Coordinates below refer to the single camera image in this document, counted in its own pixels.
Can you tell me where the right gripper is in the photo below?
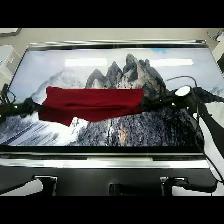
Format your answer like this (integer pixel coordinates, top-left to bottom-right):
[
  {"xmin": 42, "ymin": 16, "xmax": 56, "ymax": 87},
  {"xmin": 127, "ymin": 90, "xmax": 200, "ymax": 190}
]
[{"xmin": 139, "ymin": 92, "xmax": 169, "ymax": 112}]

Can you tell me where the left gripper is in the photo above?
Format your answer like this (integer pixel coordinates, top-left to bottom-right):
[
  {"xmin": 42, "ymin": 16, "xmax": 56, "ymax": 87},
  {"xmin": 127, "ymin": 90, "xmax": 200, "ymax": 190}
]
[{"xmin": 20, "ymin": 97, "xmax": 45, "ymax": 114}]

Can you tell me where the red garment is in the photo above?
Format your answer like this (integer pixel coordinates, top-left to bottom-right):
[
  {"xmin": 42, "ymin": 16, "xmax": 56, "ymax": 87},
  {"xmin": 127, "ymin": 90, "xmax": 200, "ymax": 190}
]
[{"xmin": 37, "ymin": 85, "xmax": 146, "ymax": 127}]

